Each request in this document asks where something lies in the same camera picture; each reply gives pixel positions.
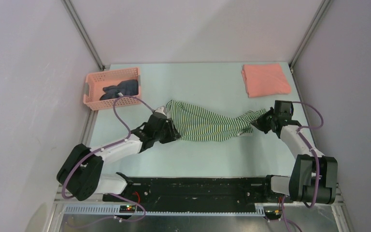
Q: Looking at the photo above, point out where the right aluminium corner post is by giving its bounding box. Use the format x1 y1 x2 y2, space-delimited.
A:
289 0 334 70

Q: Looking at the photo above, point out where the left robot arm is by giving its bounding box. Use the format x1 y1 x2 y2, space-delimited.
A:
56 112 181 201

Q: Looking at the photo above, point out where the left small circuit board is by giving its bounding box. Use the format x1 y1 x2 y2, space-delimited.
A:
119 204 137 214

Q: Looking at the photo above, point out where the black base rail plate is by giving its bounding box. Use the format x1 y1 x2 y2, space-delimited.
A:
121 177 283 212

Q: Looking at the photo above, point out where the green white striped garment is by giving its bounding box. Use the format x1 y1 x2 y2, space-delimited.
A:
166 100 267 142

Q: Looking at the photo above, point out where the aluminium toothed cable duct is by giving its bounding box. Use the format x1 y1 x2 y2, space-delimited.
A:
63 204 265 217

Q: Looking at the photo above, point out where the right small circuit board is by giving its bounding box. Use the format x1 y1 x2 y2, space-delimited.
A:
264 209 282 217

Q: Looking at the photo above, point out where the small circuit board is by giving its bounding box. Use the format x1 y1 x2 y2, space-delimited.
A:
264 209 282 217
119 204 137 214

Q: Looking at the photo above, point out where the pink plastic laundry basket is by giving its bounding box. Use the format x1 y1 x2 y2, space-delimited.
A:
83 67 140 111

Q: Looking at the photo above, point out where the aluminium corner post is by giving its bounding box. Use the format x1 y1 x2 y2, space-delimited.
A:
61 0 105 71
289 0 334 70

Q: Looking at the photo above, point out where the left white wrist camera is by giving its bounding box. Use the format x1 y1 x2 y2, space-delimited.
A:
153 106 167 118

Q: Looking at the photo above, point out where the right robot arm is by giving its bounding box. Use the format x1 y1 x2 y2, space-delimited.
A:
250 100 338 208

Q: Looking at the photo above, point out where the left aluminium corner post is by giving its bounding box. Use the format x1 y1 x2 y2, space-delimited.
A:
61 0 105 71

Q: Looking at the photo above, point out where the salmon pink t-shirt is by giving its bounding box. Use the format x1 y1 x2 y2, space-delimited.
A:
241 63 291 98

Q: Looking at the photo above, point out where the dark navy garment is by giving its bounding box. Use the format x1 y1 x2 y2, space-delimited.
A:
100 79 139 101

